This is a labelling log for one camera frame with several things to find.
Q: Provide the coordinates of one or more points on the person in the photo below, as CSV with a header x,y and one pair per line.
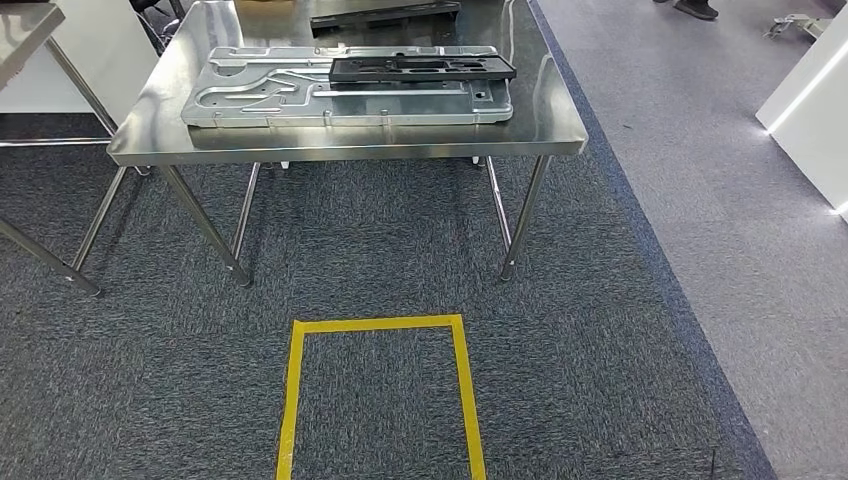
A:
x,y
696,9

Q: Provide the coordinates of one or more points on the small metal bracket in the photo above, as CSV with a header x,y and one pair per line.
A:
x,y
795,25

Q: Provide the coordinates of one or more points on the machined aluminium fixture plate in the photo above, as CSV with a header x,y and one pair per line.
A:
x,y
397,106

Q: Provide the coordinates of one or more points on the steel side table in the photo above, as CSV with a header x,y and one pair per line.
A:
x,y
26,40

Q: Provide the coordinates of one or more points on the stainless steel workbench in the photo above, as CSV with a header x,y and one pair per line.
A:
x,y
550,112

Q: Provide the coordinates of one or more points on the black plastic plate holder part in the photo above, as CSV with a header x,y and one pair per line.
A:
x,y
344,69
384,14

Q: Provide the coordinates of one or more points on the white display plinth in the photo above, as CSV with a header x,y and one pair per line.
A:
x,y
815,119

